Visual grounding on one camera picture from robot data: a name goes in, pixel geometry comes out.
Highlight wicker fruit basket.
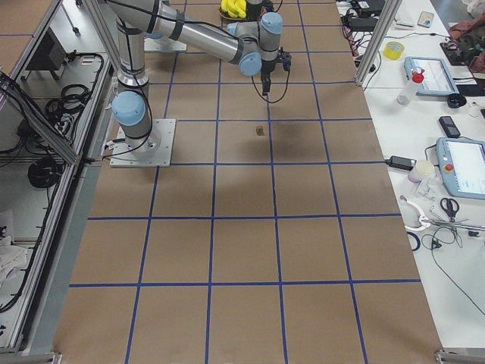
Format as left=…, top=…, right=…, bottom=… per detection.
left=218, top=8, right=246, bottom=21

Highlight black scissors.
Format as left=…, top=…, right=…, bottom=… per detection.
left=440, top=197, right=460, bottom=222

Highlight aluminium frame post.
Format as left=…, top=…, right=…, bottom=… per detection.
left=355, top=0, right=402, bottom=86

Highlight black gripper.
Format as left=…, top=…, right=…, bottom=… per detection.
left=261, top=59, right=276, bottom=95

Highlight near teach pendant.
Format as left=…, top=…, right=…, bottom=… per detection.
left=436, top=137, right=484, bottom=200

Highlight red cap squeeze bottle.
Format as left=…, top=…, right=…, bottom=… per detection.
left=396, top=67, right=425, bottom=105

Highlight far teach pendant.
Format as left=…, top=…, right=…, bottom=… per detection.
left=404, top=56, right=458, bottom=96

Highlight teach pendant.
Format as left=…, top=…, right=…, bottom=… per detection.
left=404, top=56, right=458, bottom=96
left=436, top=137, right=484, bottom=200

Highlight yellow tape roll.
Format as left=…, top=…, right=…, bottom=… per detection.
left=383, top=41, right=405, bottom=61

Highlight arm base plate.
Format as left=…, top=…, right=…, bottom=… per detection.
left=109, top=119, right=176, bottom=168
left=144, top=37, right=187, bottom=53

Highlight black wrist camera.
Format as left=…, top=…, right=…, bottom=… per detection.
left=278, top=49, right=292, bottom=72

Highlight black power adapter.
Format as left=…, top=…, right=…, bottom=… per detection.
left=385, top=155, right=416, bottom=171

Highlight yellow banana bunch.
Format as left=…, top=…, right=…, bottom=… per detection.
left=221, top=0, right=246, bottom=14

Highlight black small bowl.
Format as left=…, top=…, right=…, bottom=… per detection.
left=446, top=93, right=467, bottom=109

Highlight black remote handset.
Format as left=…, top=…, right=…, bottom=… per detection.
left=438, top=116, right=461, bottom=139

